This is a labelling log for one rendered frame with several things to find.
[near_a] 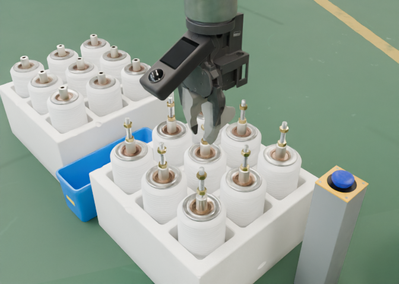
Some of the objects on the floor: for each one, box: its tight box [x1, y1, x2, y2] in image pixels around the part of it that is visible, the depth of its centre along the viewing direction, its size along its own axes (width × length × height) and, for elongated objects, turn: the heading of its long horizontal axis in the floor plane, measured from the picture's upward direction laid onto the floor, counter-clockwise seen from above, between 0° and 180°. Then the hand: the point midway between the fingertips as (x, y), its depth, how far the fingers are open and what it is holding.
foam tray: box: [0, 69, 175, 182], centre depth 140 cm, size 39×39×18 cm
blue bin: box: [56, 127, 153, 222], centre depth 121 cm, size 30×11×12 cm, turn 133°
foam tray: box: [89, 123, 319, 284], centre depth 107 cm, size 39×39×18 cm
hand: (199, 134), depth 73 cm, fingers open, 3 cm apart
